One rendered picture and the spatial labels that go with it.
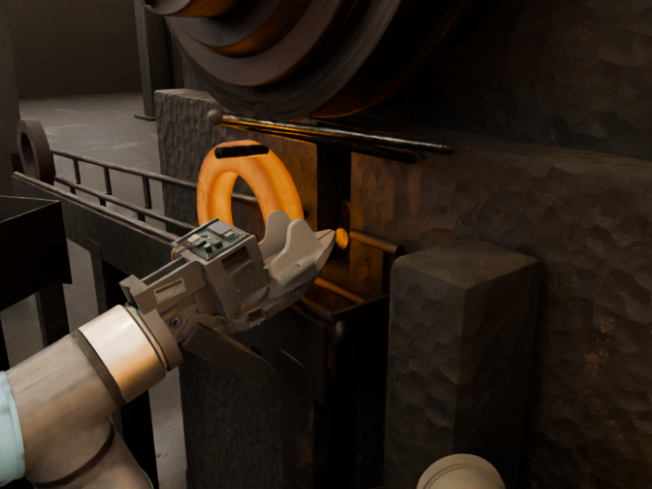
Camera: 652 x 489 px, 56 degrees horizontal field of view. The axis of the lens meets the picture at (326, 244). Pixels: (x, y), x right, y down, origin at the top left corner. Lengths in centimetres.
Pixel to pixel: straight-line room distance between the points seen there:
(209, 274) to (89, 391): 13
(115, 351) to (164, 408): 126
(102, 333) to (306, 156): 32
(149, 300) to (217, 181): 25
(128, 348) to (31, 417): 8
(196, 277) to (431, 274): 21
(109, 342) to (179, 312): 7
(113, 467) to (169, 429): 113
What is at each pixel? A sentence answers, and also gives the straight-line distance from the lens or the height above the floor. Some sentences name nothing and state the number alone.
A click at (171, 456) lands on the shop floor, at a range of 160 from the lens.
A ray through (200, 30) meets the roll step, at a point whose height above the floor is 96.
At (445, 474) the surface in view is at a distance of 43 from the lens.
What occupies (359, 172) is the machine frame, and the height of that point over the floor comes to 82.
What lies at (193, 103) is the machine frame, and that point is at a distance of 95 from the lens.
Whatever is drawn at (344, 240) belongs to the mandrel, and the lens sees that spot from 70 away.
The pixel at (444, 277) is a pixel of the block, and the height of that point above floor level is 80.
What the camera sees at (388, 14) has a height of 97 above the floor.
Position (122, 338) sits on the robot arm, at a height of 73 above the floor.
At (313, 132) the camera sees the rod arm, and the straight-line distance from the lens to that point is 50.
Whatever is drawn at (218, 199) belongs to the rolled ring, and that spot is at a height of 77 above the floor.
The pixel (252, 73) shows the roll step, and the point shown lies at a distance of 58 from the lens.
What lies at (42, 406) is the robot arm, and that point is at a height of 70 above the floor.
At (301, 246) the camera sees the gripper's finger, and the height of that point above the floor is 77.
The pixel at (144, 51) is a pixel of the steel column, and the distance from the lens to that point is 755.
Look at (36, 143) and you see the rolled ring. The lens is 158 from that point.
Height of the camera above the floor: 96
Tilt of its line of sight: 19 degrees down
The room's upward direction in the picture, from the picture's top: straight up
